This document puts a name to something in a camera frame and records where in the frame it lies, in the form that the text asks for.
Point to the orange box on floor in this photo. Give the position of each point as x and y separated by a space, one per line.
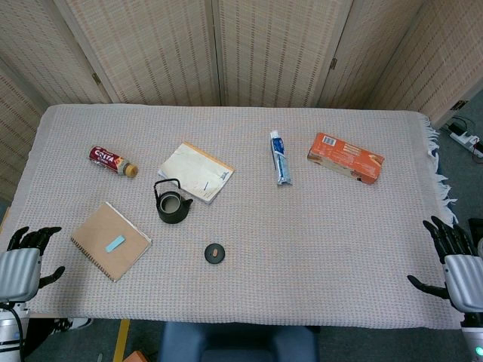
135 356

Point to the black teapot lid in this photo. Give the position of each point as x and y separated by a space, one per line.
215 253

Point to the blue chair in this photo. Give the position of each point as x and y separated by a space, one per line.
237 343

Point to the white black shoe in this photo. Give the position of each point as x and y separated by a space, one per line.
77 323

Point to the white writing pad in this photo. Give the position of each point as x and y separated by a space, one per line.
194 169

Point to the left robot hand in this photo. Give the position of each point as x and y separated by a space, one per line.
19 269

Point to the white power strip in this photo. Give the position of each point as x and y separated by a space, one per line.
466 140

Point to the brown spiral notebook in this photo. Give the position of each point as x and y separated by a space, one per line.
102 230

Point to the blue white toothpaste tube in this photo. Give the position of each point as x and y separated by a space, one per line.
281 158

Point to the red coffee bottle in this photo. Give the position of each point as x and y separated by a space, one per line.
107 158

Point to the light blue flat strip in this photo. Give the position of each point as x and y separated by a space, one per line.
115 243

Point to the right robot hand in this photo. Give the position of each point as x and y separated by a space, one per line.
462 281

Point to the woven folding screen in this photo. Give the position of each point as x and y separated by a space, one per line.
158 49

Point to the grey woven tablecloth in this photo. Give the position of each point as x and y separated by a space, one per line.
264 234

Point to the brass screen hinge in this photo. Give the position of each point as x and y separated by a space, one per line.
333 63
96 78

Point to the orange biscuit box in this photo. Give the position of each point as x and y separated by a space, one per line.
347 156

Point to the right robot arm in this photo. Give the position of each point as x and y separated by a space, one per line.
473 335

